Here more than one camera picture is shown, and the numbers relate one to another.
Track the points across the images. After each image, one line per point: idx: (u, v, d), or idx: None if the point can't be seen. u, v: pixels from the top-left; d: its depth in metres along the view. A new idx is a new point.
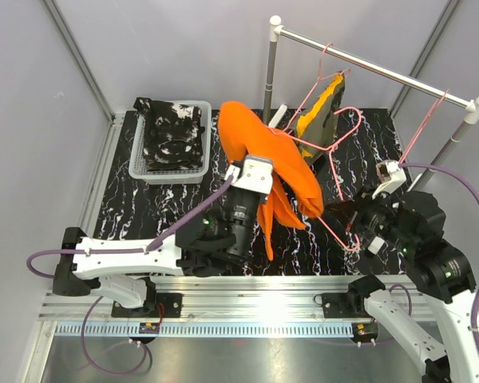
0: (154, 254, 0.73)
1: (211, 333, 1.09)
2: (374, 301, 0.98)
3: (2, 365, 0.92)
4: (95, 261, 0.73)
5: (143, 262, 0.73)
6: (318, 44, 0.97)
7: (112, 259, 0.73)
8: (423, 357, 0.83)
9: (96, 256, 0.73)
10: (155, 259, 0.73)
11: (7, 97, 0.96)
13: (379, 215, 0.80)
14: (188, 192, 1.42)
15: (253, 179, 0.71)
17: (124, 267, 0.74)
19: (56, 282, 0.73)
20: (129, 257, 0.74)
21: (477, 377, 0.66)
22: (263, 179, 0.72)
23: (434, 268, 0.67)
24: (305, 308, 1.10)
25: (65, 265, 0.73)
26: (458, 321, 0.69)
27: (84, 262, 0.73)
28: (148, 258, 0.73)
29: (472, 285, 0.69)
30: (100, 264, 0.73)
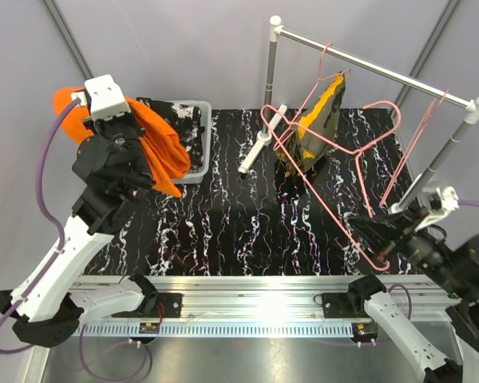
0: (70, 243, 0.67)
1: (211, 333, 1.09)
2: (375, 304, 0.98)
3: (2, 366, 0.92)
4: (33, 296, 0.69)
5: (71, 256, 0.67)
6: (318, 44, 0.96)
7: (45, 282, 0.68)
8: (423, 365, 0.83)
9: (32, 293, 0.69)
10: (73, 247, 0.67)
11: (6, 96, 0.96)
13: (424, 249, 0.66)
14: (188, 192, 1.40)
15: (104, 94, 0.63)
17: (63, 275, 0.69)
19: (25, 337, 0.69)
20: (54, 267, 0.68)
21: None
22: (111, 89, 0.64)
23: None
24: (305, 308, 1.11)
25: (17, 324, 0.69)
26: None
27: (28, 307, 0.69)
28: (68, 252, 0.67)
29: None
30: (40, 295, 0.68)
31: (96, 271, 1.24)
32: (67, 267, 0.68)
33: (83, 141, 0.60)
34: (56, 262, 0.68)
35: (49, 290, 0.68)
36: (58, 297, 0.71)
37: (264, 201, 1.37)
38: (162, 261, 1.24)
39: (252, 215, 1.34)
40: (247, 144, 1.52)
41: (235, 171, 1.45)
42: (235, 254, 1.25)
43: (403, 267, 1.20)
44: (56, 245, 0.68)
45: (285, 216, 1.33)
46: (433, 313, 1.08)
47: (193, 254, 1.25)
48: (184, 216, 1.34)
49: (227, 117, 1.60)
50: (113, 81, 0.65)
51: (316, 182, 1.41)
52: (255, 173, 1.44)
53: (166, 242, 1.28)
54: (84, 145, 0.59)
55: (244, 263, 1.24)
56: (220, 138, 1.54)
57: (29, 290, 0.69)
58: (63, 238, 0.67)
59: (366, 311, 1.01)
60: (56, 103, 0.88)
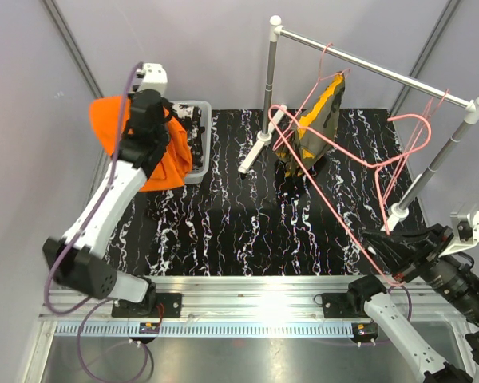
0: (119, 179, 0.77)
1: (211, 333, 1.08)
2: (375, 305, 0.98)
3: (2, 366, 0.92)
4: (91, 227, 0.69)
5: (121, 190, 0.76)
6: (318, 44, 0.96)
7: (103, 212, 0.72)
8: (423, 369, 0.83)
9: (88, 227, 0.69)
10: (121, 183, 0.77)
11: (7, 96, 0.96)
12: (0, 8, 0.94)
13: (447, 276, 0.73)
14: (188, 192, 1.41)
15: (154, 74, 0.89)
17: (113, 210, 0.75)
19: (89, 270, 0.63)
20: (108, 201, 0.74)
21: None
22: (160, 72, 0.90)
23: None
24: (305, 308, 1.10)
25: (79, 255, 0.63)
26: None
27: (86, 238, 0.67)
28: (117, 187, 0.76)
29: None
30: (100, 225, 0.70)
31: None
32: (118, 200, 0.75)
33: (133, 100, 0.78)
34: (107, 199, 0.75)
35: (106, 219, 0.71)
36: (106, 234, 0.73)
37: (264, 201, 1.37)
38: (162, 261, 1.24)
39: (252, 215, 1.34)
40: (247, 144, 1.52)
41: (235, 171, 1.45)
42: (235, 254, 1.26)
43: None
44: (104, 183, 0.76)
45: (285, 216, 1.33)
46: (433, 313, 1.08)
47: (193, 254, 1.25)
48: (184, 216, 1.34)
49: (227, 117, 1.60)
50: (161, 65, 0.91)
51: (316, 182, 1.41)
52: (255, 173, 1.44)
53: (166, 242, 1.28)
54: (138, 94, 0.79)
55: (244, 263, 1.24)
56: (220, 138, 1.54)
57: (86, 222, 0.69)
58: (113, 176, 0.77)
59: (366, 311, 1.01)
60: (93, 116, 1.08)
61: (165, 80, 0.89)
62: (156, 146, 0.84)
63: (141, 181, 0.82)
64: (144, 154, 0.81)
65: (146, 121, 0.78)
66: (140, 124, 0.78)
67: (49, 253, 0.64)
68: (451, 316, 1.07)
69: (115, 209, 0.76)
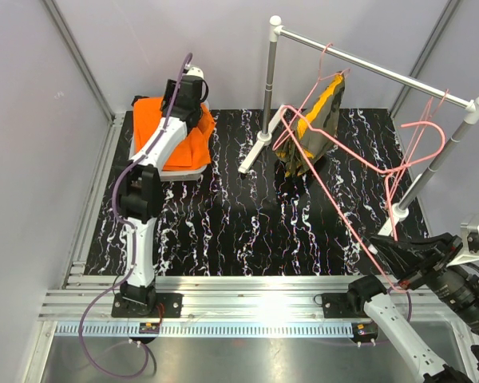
0: (170, 127, 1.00)
1: (211, 333, 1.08)
2: (375, 306, 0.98)
3: (2, 366, 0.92)
4: (152, 155, 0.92)
5: (172, 134, 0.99)
6: (318, 44, 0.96)
7: (160, 146, 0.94)
8: (422, 371, 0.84)
9: (149, 154, 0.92)
10: (172, 129, 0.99)
11: (7, 96, 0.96)
12: (0, 8, 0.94)
13: (454, 286, 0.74)
14: (188, 191, 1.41)
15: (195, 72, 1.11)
17: (166, 148, 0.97)
19: (152, 181, 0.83)
20: (162, 140, 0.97)
21: None
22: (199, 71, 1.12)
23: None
24: (305, 308, 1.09)
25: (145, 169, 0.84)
26: None
27: (150, 161, 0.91)
28: (169, 132, 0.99)
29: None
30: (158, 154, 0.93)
31: (96, 271, 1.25)
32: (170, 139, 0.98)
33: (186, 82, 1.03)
34: (161, 137, 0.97)
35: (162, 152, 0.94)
36: (160, 163, 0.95)
37: (264, 201, 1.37)
38: (162, 261, 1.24)
39: (252, 215, 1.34)
40: (247, 144, 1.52)
41: (235, 171, 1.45)
42: (235, 254, 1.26)
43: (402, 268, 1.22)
44: (160, 127, 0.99)
45: (285, 216, 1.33)
46: (433, 313, 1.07)
47: (193, 254, 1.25)
48: (184, 216, 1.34)
49: (227, 117, 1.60)
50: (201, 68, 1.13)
51: (316, 182, 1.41)
52: (255, 173, 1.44)
53: (166, 242, 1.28)
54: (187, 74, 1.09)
55: (244, 263, 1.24)
56: (220, 138, 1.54)
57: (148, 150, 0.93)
58: (166, 124, 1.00)
59: (366, 311, 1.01)
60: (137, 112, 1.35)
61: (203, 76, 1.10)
62: (195, 112, 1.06)
63: (184, 132, 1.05)
64: (185, 116, 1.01)
65: (191, 92, 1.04)
66: (187, 94, 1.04)
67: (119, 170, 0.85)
68: (452, 317, 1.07)
69: (168, 148, 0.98)
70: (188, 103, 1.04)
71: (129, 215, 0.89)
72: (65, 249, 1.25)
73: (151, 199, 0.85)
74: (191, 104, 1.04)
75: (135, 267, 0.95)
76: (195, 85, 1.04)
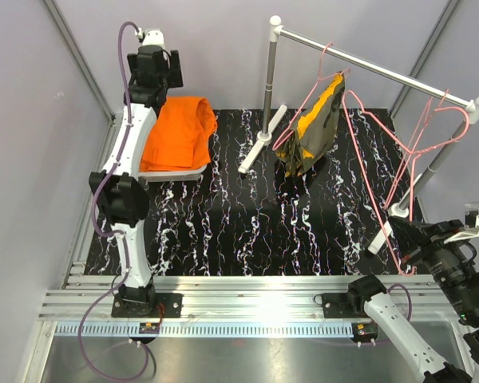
0: (136, 118, 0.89)
1: (211, 333, 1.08)
2: (375, 305, 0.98)
3: (2, 366, 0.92)
4: (124, 159, 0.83)
5: (140, 125, 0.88)
6: (318, 44, 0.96)
7: (131, 145, 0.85)
8: (423, 369, 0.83)
9: (121, 158, 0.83)
10: (140, 120, 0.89)
11: (8, 97, 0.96)
12: (0, 9, 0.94)
13: (449, 263, 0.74)
14: (188, 191, 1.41)
15: (153, 37, 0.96)
17: (139, 144, 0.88)
19: (130, 191, 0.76)
20: (132, 135, 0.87)
21: None
22: (157, 34, 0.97)
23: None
24: (305, 308, 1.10)
25: (121, 180, 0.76)
26: None
27: (124, 167, 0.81)
28: (136, 124, 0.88)
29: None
30: (131, 155, 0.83)
31: (96, 271, 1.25)
32: (141, 134, 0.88)
33: (140, 57, 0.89)
34: (131, 134, 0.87)
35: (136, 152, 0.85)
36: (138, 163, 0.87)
37: (264, 201, 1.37)
38: (162, 261, 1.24)
39: (252, 215, 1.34)
40: (247, 144, 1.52)
41: (235, 171, 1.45)
42: (235, 254, 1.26)
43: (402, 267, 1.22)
44: (124, 120, 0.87)
45: (285, 216, 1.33)
46: (433, 313, 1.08)
47: (193, 254, 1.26)
48: (184, 216, 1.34)
49: (227, 117, 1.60)
50: (158, 29, 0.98)
51: (316, 182, 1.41)
52: (255, 173, 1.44)
53: (166, 242, 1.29)
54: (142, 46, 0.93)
55: (244, 263, 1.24)
56: (220, 138, 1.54)
57: (119, 154, 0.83)
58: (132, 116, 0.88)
59: (366, 311, 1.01)
60: None
61: (162, 41, 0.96)
62: (160, 89, 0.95)
63: (155, 117, 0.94)
64: (151, 96, 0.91)
65: (153, 67, 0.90)
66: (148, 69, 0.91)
67: (95, 183, 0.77)
68: (452, 316, 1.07)
69: (140, 141, 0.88)
70: (152, 80, 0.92)
71: (116, 221, 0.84)
72: (65, 249, 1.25)
73: (135, 207, 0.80)
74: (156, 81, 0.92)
75: (129, 270, 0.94)
76: (156, 57, 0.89)
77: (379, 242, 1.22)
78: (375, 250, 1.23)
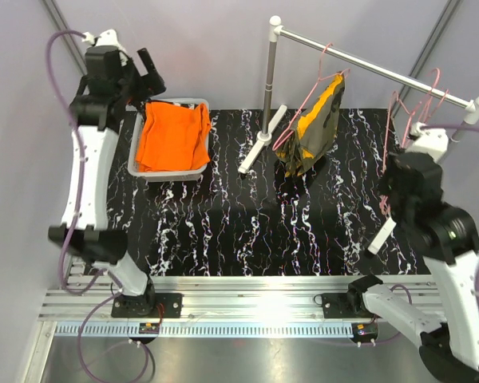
0: (90, 148, 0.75)
1: (211, 333, 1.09)
2: (371, 293, 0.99)
3: (2, 367, 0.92)
4: (85, 206, 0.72)
5: (96, 159, 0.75)
6: (318, 44, 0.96)
7: (91, 189, 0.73)
8: (417, 330, 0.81)
9: (82, 206, 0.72)
10: (95, 150, 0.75)
11: (8, 99, 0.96)
12: (0, 9, 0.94)
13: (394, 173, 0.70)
14: (188, 192, 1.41)
15: (104, 37, 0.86)
17: (100, 179, 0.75)
19: (100, 242, 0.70)
20: (88, 175, 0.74)
21: (477, 345, 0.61)
22: (108, 33, 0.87)
23: (439, 229, 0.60)
24: (305, 308, 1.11)
25: (87, 234, 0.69)
26: (461, 286, 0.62)
27: (86, 218, 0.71)
28: (92, 158, 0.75)
29: (477, 245, 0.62)
30: (93, 202, 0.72)
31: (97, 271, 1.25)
32: (99, 170, 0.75)
33: (87, 59, 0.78)
34: (87, 171, 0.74)
35: (97, 197, 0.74)
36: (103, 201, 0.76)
37: (264, 201, 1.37)
38: (162, 261, 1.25)
39: (252, 215, 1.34)
40: (247, 144, 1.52)
41: (235, 171, 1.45)
42: (235, 254, 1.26)
43: (402, 267, 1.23)
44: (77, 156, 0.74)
45: (285, 216, 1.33)
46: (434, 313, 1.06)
47: (193, 254, 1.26)
48: (184, 216, 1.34)
49: (227, 118, 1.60)
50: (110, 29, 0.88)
51: (316, 182, 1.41)
52: (255, 173, 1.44)
53: (166, 242, 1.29)
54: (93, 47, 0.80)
55: (244, 263, 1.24)
56: (220, 138, 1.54)
57: (80, 201, 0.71)
58: (83, 147, 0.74)
59: (368, 307, 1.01)
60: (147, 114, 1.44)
61: (115, 38, 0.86)
62: (118, 97, 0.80)
63: (113, 137, 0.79)
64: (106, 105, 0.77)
65: (104, 67, 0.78)
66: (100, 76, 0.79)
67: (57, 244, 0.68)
68: None
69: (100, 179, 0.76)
70: (107, 88, 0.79)
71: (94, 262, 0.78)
72: None
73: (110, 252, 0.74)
74: (112, 88, 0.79)
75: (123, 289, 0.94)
76: (108, 58, 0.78)
77: (379, 242, 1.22)
78: (375, 250, 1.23)
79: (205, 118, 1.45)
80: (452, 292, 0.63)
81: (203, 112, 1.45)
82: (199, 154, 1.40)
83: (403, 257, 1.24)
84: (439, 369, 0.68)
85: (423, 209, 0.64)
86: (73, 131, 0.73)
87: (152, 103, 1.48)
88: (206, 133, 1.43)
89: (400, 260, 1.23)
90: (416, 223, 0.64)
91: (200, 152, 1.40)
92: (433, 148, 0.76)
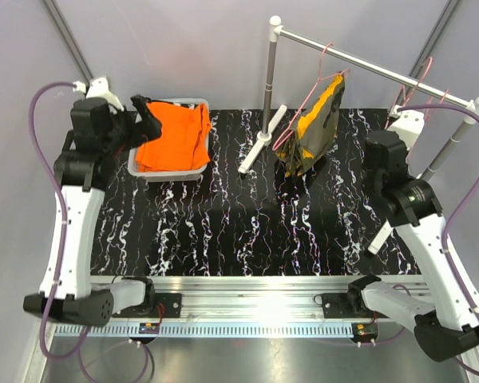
0: (73, 209, 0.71)
1: (211, 333, 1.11)
2: (370, 289, 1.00)
3: (1, 366, 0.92)
4: (66, 274, 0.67)
5: (81, 220, 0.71)
6: (318, 44, 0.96)
7: (73, 254, 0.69)
8: (413, 313, 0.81)
9: (62, 273, 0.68)
10: (79, 211, 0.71)
11: (8, 99, 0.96)
12: (0, 10, 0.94)
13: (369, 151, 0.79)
14: (188, 192, 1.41)
15: (96, 87, 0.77)
17: (82, 242, 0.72)
19: (81, 314, 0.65)
20: (70, 240, 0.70)
21: (457, 303, 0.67)
22: (100, 82, 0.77)
23: (401, 197, 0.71)
24: (305, 308, 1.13)
25: (66, 304, 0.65)
26: (429, 245, 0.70)
27: (66, 288, 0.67)
28: (75, 220, 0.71)
29: (438, 208, 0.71)
30: (74, 269, 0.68)
31: (96, 271, 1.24)
32: (81, 232, 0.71)
33: (72, 114, 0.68)
34: (69, 235, 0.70)
35: (79, 262, 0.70)
36: (85, 268, 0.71)
37: (264, 201, 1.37)
38: (162, 261, 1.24)
39: (252, 215, 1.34)
40: (247, 144, 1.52)
41: (235, 171, 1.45)
42: (235, 254, 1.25)
43: (402, 267, 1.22)
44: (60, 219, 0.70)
45: (285, 216, 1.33)
46: None
47: (193, 254, 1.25)
48: (184, 216, 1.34)
49: (227, 118, 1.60)
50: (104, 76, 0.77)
51: (316, 182, 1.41)
52: (255, 173, 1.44)
53: (166, 242, 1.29)
54: (81, 100, 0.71)
55: (244, 263, 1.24)
56: (220, 138, 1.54)
57: (59, 270, 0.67)
58: (66, 207, 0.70)
59: (367, 305, 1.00)
60: None
61: (107, 89, 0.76)
62: (106, 155, 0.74)
63: (100, 198, 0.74)
64: (92, 166, 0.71)
65: (91, 126, 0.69)
66: (85, 132, 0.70)
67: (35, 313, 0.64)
68: None
69: (84, 242, 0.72)
70: (94, 144, 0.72)
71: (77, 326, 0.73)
72: None
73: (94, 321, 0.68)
74: (100, 146, 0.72)
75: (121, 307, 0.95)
76: (96, 116, 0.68)
77: (379, 242, 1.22)
78: (375, 250, 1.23)
79: (205, 118, 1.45)
80: (425, 255, 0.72)
81: (203, 112, 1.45)
82: (198, 154, 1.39)
83: (404, 257, 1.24)
84: (433, 349, 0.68)
85: (389, 182, 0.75)
86: (56, 194, 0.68)
87: (152, 103, 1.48)
88: (206, 132, 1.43)
89: (400, 260, 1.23)
90: (385, 193, 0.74)
91: (199, 152, 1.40)
92: (406, 128, 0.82)
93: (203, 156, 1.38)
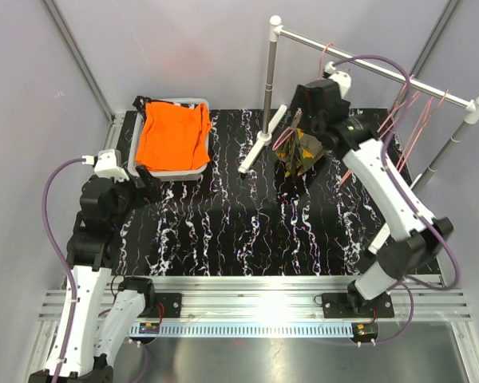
0: (83, 288, 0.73)
1: (211, 333, 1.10)
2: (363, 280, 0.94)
3: (1, 366, 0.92)
4: (72, 351, 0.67)
5: (89, 299, 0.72)
6: (318, 44, 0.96)
7: (78, 333, 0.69)
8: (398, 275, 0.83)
9: (67, 350, 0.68)
10: (87, 290, 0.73)
11: (8, 100, 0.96)
12: (0, 10, 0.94)
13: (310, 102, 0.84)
14: (188, 192, 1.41)
15: (104, 161, 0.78)
17: (90, 320, 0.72)
19: None
20: (78, 319, 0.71)
21: (401, 212, 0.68)
22: (108, 156, 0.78)
23: (341, 128, 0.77)
24: (305, 308, 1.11)
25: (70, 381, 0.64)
26: (370, 166, 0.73)
27: (70, 365, 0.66)
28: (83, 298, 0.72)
29: (375, 135, 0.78)
30: (79, 345, 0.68)
31: None
32: (89, 310, 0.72)
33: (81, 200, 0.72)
34: (77, 313, 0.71)
35: (85, 338, 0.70)
36: (91, 346, 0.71)
37: (264, 201, 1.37)
38: (162, 261, 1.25)
39: (252, 215, 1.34)
40: (247, 144, 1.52)
41: (235, 171, 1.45)
42: (235, 254, 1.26)
43: None
44: (69, 297, 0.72)
45: (285, 216, 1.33)
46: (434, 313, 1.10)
47: (193, 254, 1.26)
48: (184, 216, 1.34)
49: (227, 118, 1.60)
50: (112, 150, 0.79)
51: (316, 182, 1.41)
52: (255, 173, 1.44)
53: (166, 242, 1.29)
54: (89, 183, 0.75)
55: (244, 263, 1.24)
56: (220, 138, 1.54)
57: (65, 346, 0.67)
58: (75, 286, 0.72)
59: (366, 294, 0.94)
60: (146, 114, 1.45)
61: (115, 163, 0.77)
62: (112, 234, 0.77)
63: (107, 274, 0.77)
64: (101, 246, 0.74)
65: (98, 212, 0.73)
66: (93, 215, 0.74)
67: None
68: (451, 316, 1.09)
69: (92, 320, 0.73)
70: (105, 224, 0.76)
71: None
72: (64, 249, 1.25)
73: None
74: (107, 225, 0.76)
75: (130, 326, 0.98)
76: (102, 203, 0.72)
77: (379, 242, 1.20)
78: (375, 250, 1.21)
79: (205, 117, 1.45)
80: (370, 177, 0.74)
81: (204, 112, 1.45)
82: (197, 154, 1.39)
83: None
84: (394, 266, 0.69)
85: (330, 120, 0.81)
86: (67, 275, 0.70)
87: (152, 103, 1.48)
88: (205, 131, 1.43)
89: None
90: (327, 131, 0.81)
91: (199, 152, 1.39)
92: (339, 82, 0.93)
93: (202, 155, 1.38)
